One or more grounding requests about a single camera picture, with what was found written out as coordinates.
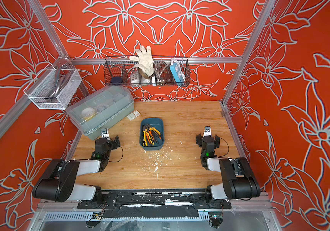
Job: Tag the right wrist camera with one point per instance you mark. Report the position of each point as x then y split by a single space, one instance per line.
207 131

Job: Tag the dark round can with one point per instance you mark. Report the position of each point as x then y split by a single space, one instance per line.
116 81

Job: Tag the yellow black long pliers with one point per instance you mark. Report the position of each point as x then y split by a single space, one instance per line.
145 140

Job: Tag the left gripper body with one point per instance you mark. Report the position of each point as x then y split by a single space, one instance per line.
111 146

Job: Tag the translucent grey tool case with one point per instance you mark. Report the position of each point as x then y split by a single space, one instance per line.
101 110

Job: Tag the small white orange carton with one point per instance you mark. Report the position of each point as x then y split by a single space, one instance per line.
133 115

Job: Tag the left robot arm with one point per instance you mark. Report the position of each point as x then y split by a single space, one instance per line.
58 182

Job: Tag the white work glove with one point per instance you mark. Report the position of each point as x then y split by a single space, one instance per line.
144 60

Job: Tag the yellow black combination pliers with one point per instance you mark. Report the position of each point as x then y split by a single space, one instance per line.
156 132

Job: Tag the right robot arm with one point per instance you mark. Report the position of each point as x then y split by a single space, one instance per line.
238 179

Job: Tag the white mesh wall basket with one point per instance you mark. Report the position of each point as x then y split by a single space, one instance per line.
53 88

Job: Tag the black wire wall basket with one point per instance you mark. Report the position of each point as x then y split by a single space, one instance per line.
159 71

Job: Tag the white power strip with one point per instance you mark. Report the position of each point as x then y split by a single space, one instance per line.
134 78

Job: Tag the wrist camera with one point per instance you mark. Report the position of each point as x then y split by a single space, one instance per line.
104 133
207 131

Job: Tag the light blue box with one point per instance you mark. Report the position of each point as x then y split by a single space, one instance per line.
176 71

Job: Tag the black mounting base rail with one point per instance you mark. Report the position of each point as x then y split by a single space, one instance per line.
193 198

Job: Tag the teal plastic storage box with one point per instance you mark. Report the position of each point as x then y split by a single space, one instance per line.
152 134

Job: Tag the orange black pliers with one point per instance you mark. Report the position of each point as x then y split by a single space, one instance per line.
151 137

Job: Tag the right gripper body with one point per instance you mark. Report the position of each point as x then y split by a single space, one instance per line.
200 139

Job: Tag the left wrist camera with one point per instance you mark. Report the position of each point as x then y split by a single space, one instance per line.
104 133

